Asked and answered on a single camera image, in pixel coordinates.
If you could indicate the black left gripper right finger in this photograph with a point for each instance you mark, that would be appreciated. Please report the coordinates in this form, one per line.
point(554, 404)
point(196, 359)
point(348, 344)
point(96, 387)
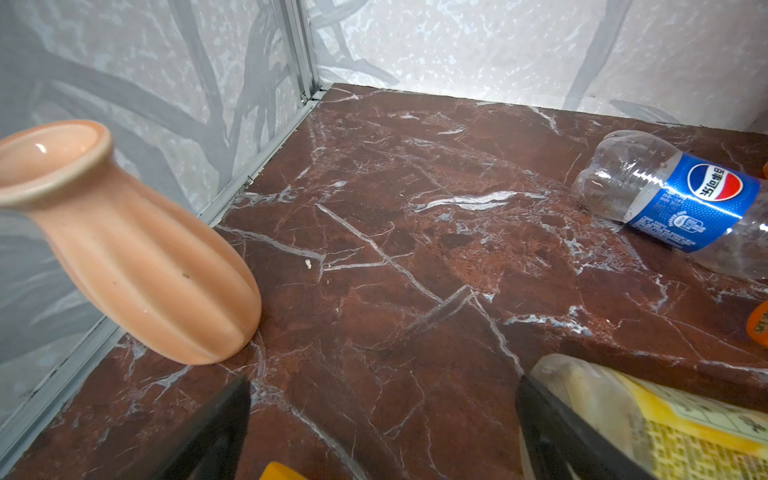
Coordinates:
point(559, 444)

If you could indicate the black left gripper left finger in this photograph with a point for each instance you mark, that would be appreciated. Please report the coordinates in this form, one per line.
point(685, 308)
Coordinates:
point(209, 444)

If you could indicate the yellow iced tea bottle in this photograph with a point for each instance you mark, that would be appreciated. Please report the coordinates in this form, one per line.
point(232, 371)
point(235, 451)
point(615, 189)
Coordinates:
point(278, 471)

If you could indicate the yellow label tea bottle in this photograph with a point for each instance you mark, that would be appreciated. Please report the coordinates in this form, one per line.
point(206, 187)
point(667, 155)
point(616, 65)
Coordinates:
point(669, 433)

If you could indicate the clear Pepsi bottle blue label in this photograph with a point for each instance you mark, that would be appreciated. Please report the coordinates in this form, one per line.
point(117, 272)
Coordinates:
point(716, 215)

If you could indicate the orange cap bottle near bin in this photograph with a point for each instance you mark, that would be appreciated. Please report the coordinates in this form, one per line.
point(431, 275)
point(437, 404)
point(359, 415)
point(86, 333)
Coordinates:
point(757, 325)

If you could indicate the peach ceramic vase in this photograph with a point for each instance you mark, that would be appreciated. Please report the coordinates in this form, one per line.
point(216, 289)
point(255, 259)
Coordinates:
point(152, 267)

